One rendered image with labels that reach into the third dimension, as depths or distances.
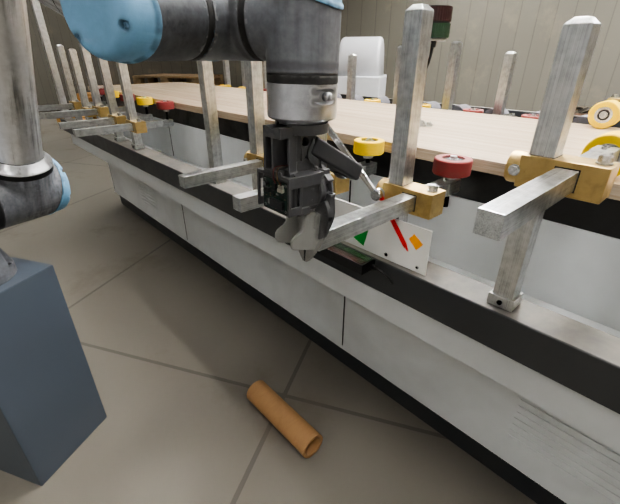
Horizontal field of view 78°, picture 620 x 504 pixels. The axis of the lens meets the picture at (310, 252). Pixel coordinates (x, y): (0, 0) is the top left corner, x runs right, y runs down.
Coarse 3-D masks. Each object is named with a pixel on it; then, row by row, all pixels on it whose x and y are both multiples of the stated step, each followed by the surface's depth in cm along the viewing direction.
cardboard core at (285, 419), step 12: (252, 384) 134; (264, 384) 134; (252, 396) 131; (264, 396) 129; (276, 396) 129; (264, 408) 127; (276, 408) 125; (288, 408) 125; (276, 420) 122; (288, 420) 120; (300, 420) 120; (288, 432) 118; (300, 432) 117; (312, 432) 117; (300, 444) 115; (312, 444) 120
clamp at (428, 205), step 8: (384, 184) 78; (392, 184) 77; (408, 184) 77; (416, 184) 77; (392, 192) 78; (400, 192) 76; (408, 192) 75; (416, 192) 73; (424, 192) 73; (440, 192) 73; (416, 200) 74; (424, 200) 73; (432, 200) 72; (440, 200) 74; (416, 208) 75; (424, 208) 73; (432, 208) 73; (440, 208) 75; (424, 216) 74; (432, 216) 74
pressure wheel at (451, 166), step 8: (440, 160) 80; (448, 160) 80; (456, 160) 81; (464, 160) 80; (472, 160) 80; (432, 168) 84; (440, 168) 81; (448, 168) 80; (456, 168) 79; (464, 168) 79; (440, 176) 81; (448, 176) 80; (456, 176) 80; (464, 176) 80; (448, 200) 86
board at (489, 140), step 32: (160, 96) 208; (192, 96) 208; (224, 96) 208; (352, 128) 118; (384, 128) 118; (448, 128) 118; (480, 128) 118; (512, 128) 118; (576, 128) 118; (608, 128) 118; (480, 160) 84
